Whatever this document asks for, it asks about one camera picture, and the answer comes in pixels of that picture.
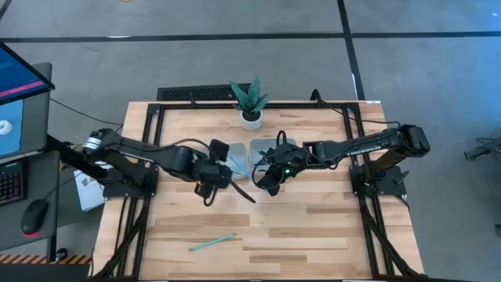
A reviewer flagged dark device with cables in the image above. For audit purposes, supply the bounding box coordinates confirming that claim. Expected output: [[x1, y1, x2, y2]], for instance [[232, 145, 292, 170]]
[[463, 135, 501, 161]]

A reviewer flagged light blue pencil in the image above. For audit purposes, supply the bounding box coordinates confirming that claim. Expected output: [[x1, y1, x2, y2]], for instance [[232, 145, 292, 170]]
[[229, 155, 252, 179]]

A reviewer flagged black perforated floor mat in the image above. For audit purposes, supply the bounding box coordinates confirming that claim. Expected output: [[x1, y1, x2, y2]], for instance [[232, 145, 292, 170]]
[[156, 82, 251, 102]]

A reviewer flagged grey framed monitor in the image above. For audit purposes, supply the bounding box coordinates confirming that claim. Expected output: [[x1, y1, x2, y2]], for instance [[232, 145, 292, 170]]
[[0, 62, 52, 160]]

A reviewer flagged grey side desk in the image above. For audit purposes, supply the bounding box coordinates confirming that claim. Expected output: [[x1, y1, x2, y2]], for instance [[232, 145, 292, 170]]
[[0, 150, 60, 251]]

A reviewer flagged black keyboard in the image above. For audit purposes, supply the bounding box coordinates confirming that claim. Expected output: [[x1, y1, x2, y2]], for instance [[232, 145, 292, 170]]
[[0, 160, 27, 208]]

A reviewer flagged snake plant in white pot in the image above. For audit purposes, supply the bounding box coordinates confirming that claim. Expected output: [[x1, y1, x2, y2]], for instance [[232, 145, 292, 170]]
[[229, 74, 270, 132]]

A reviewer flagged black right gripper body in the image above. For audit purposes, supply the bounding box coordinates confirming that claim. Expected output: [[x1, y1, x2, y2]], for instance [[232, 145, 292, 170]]
[[265, 141, 310, 184]]

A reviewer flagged black computer mouse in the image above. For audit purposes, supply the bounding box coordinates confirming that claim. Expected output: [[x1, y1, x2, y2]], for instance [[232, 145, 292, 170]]
[[20, 198, 49, 238]]

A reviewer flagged white box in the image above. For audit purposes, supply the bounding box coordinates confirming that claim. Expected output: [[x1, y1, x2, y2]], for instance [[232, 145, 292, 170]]
[[73, 168, 107, 212]]

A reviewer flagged tilted dark blue monitor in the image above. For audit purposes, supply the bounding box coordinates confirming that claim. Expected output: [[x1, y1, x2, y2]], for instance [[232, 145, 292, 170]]
[[0, 41, 56, 106]]

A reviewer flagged black floor cable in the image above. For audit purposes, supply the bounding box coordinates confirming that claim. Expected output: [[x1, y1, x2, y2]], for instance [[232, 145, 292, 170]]
[[49, 97, 124, 127]]

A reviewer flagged grey plastic bin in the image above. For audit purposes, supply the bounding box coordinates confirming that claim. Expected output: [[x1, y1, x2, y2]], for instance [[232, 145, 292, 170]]
[[225, 142, 249, 182], [249, 137, 297, 175]]

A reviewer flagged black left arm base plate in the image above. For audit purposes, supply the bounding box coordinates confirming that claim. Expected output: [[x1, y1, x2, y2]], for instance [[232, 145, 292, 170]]
[[102, 168, 160, 198]]

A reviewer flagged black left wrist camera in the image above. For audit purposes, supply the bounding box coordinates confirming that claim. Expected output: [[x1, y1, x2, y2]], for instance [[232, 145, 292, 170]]
[[208, 139, 231, 162]]

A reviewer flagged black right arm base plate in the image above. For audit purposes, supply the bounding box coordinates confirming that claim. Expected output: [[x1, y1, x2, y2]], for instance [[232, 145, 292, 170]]
[[349, 163, 407, 198]]

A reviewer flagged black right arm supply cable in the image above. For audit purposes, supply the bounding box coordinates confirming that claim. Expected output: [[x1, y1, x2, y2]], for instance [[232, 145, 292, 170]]
[[311, 89, 402, 128]]

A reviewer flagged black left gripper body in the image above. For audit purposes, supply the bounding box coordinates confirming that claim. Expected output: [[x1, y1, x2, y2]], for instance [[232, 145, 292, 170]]
[[190, 158, 233, 190]]

